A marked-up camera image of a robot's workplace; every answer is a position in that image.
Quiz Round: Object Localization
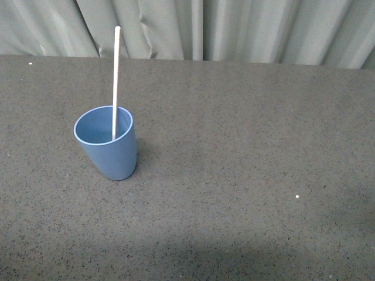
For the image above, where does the white chopstick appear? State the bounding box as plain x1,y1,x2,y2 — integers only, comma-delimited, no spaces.
112,26,121,140

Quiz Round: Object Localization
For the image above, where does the blue plastic cup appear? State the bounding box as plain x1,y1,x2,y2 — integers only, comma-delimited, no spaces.
74,105,137,181

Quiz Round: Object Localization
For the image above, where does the grey-green curtain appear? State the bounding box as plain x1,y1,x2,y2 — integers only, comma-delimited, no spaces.
1,1,374,69

